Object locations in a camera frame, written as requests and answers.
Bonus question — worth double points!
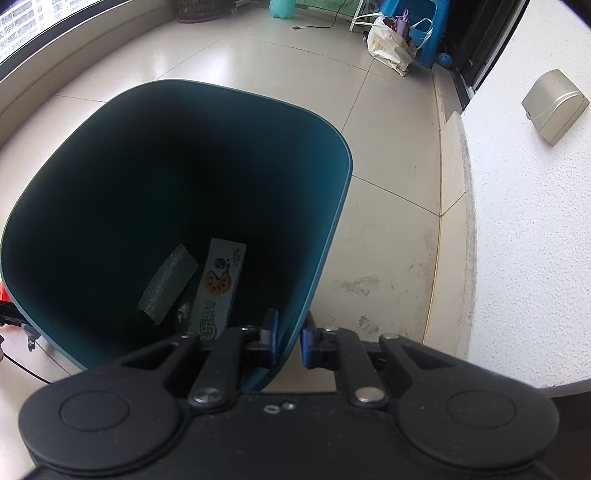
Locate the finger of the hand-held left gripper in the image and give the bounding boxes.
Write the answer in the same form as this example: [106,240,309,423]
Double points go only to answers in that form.
[0,302,40,352]

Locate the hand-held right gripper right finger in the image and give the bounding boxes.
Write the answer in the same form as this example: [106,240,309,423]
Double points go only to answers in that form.
[300,311,466,409]

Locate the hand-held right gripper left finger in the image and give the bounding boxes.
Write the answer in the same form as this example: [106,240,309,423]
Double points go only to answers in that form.
[121,309,280,409]

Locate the teal plastic trash bin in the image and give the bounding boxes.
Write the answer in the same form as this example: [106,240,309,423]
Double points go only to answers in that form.
[0,79,354,393]

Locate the white printed snack packet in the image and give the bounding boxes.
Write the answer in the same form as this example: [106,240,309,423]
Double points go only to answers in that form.
[187,237,247,342]

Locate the clear plastic strip wrapper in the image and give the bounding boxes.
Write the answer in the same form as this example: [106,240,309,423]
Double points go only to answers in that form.
[137,244,199,324]

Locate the large glass window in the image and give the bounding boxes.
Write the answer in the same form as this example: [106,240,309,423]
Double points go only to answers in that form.
[0,0,100,65]

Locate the white tote bag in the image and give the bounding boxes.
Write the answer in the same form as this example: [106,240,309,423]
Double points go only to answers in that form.
[351,13,435,77]

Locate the turquoise round plastic object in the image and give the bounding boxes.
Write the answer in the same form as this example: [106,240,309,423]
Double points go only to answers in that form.
[269,0,309,20]

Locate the dark plant pot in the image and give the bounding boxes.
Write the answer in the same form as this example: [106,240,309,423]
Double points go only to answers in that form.
[177,0,234,24]

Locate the purple plastic bag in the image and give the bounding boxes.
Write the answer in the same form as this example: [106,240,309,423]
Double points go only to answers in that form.
[390,9,414,40]

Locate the blue plastic stool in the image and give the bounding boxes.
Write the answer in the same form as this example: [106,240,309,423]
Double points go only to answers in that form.
[379,0,446,69]

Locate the dark sliding door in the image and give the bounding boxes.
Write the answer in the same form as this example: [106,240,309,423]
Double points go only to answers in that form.
[443,0,532,100]

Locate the thin black cable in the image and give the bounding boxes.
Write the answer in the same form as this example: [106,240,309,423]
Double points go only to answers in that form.
[0,353,52,385]

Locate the black power cable with plug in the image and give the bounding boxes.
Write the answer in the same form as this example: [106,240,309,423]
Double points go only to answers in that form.
[292,0,366,32]

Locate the beige wall box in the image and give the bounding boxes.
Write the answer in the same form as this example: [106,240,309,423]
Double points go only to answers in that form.
[522,69,591,147]

